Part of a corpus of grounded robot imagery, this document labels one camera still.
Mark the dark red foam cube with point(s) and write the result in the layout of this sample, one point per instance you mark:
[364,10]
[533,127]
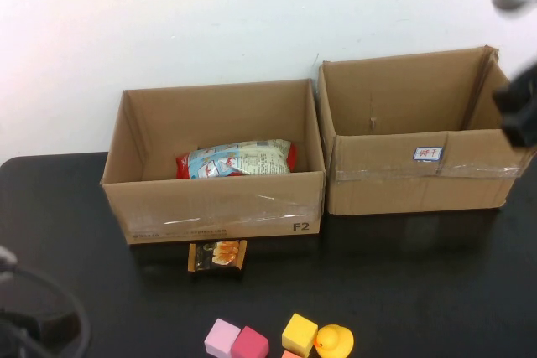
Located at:
[249,343]

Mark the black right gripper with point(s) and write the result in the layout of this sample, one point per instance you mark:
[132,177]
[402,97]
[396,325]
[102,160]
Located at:
[520,110]

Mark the yellow foam cube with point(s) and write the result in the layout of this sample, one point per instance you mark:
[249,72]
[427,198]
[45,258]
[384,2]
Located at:
[298,330]

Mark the red shrimp chips bag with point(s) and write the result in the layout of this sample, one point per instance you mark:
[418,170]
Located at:
[235,161]

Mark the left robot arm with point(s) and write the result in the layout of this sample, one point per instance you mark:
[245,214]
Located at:
[29,333]

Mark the yellow rubber duck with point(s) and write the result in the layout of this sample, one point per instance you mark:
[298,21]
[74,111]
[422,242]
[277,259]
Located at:
[333,341]

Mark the light pink foam cube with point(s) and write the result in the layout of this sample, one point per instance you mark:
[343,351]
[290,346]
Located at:
[220,339]

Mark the cardboard box printed F2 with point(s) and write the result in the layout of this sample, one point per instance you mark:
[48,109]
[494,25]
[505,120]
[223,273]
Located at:
[210,211]

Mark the orange foam cube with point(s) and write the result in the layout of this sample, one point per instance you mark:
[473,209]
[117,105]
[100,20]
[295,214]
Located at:
[292,354]

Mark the small dark snack packet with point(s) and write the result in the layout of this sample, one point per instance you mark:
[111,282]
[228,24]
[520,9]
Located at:
[218,255]

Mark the cardboard box with white label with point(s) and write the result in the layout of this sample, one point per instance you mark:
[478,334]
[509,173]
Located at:
[377,194]

